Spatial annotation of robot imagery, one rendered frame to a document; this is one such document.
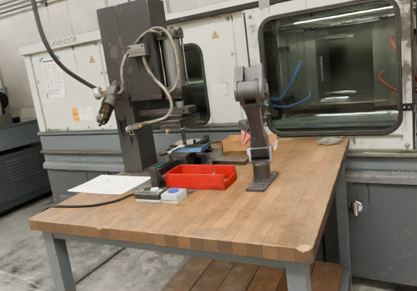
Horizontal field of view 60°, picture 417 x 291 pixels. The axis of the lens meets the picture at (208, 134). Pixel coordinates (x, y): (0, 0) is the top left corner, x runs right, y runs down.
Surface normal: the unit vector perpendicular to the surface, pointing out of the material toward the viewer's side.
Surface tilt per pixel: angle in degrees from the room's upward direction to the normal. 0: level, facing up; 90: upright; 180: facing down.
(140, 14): 90
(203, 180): 90
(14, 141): 90
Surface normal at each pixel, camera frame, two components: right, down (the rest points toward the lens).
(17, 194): 0.87, -0.02
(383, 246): -0.47, 0.23
